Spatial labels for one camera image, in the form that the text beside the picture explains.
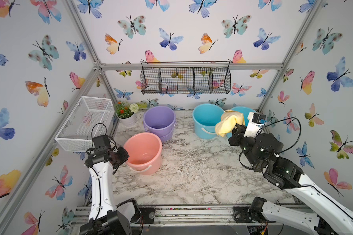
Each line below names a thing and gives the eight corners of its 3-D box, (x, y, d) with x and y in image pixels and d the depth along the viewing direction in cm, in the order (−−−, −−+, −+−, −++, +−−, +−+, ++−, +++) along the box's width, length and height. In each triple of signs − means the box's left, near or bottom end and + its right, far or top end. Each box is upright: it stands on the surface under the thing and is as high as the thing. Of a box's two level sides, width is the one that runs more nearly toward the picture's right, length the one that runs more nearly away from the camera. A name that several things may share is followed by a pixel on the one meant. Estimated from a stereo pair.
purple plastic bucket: (146, 145, 103) (140, 129, 89) (150, 122, 116) (146, 106, 102) (175, 145, 103) (173, 129, 89) (175, 122, 115) (174, 105, 102)
